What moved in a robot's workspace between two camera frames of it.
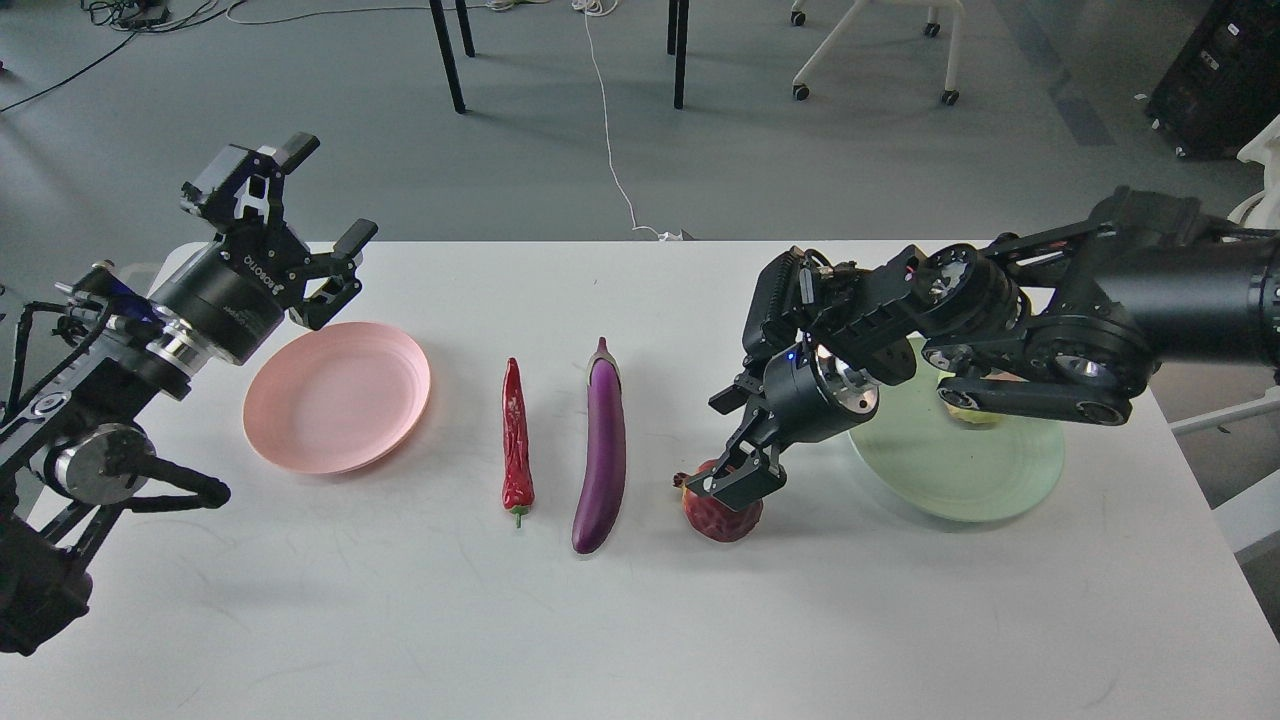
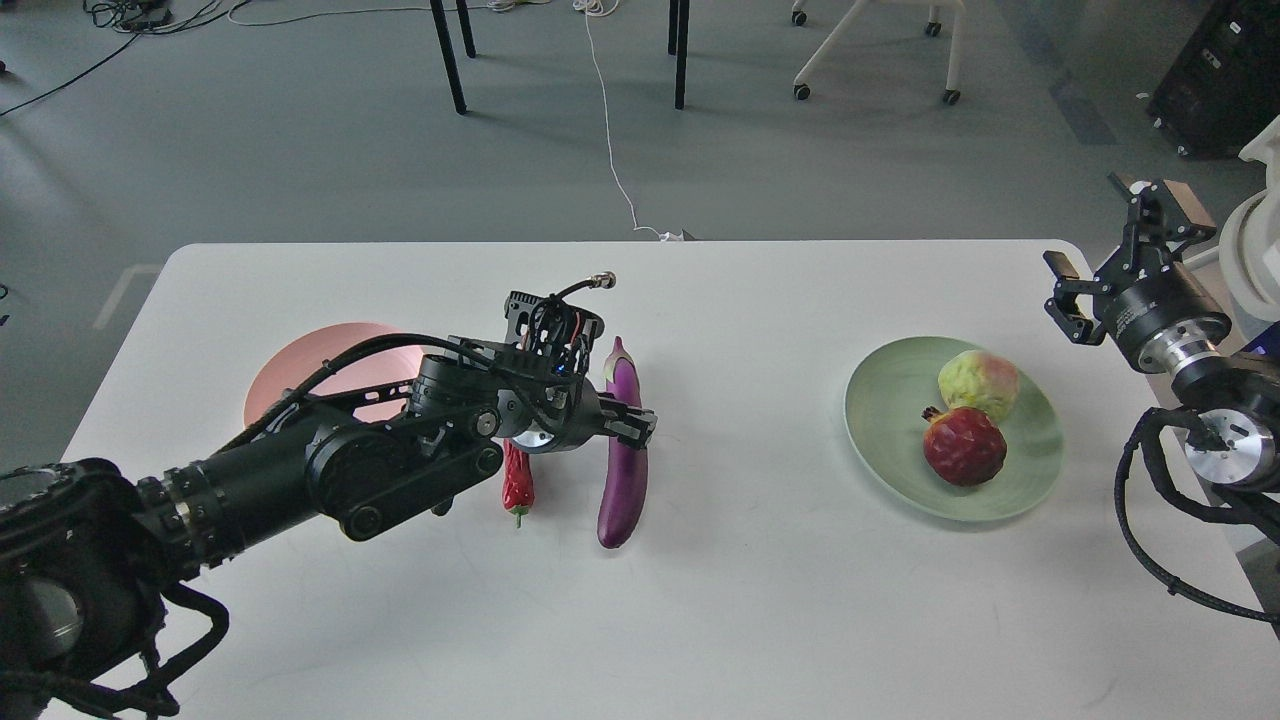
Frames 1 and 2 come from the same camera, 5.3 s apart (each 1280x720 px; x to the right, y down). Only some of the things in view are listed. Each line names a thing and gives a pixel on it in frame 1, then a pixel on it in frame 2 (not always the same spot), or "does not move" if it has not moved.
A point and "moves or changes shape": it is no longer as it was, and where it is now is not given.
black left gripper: [233, 292] to [570, 416]
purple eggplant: [605, 471] moves or changes shape
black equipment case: [1222, 86] does not move
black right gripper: [804, 398] to [1149, 290]
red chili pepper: [518, 485] does not move
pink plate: [337, 398] does not move
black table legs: [676, 36] does not move
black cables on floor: [134, 17] does not move
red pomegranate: [711, 517] to [962, 446]
